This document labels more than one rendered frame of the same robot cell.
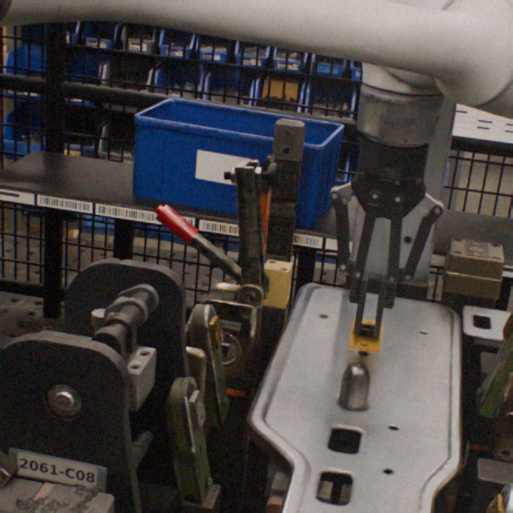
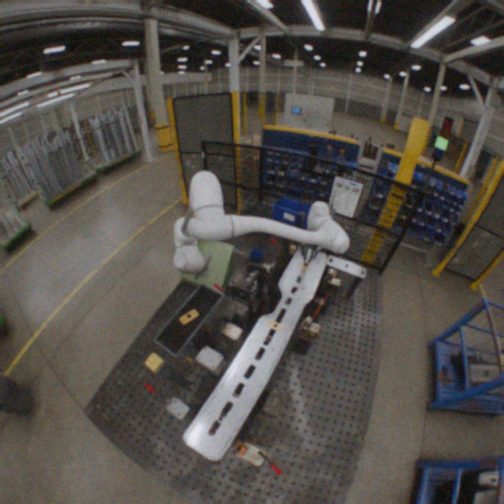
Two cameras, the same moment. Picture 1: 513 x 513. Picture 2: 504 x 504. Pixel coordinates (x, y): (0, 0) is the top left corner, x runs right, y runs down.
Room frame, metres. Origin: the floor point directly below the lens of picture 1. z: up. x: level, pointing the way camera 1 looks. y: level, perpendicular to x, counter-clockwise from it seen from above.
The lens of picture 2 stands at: (0.13, -0.11, 1.98)
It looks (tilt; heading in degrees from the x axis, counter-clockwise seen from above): 44 degrees down; 20
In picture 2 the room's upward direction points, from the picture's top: straight up
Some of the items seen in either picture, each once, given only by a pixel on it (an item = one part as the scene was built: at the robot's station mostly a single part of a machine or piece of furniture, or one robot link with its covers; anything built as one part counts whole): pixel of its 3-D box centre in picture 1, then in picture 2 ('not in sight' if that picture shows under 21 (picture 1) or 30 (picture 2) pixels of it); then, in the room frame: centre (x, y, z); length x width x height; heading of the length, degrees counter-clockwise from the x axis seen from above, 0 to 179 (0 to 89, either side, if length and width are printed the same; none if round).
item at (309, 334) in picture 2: not in sight; (305, 339); (0.64, -0.24, 0.87); 0.12 x 0.09 x 0.35; 82
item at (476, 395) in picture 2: not in sight; (493, 367); (0.87, -2.46, 0.47); 1.20 x 0.80 x 0.95; 85
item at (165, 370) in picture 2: not in sight; (171, 375); (0.17, 0.34, 0.92); 0.08 x 0.08 x 0.44; 82
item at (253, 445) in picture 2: not in sight; (252, 448); (0.00, -0.16, 0.88); 0.15 x 0.11 x 0.36; 82
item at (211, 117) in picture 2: not in sight; (205, 156); (2.89, 1.72, 1.00); 1.34 x 0.14 x 2.00; 86
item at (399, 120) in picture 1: (399, 113); not in sight; (1.07, -0.13, 1.30); 0.09 x 0.09 x 0.06
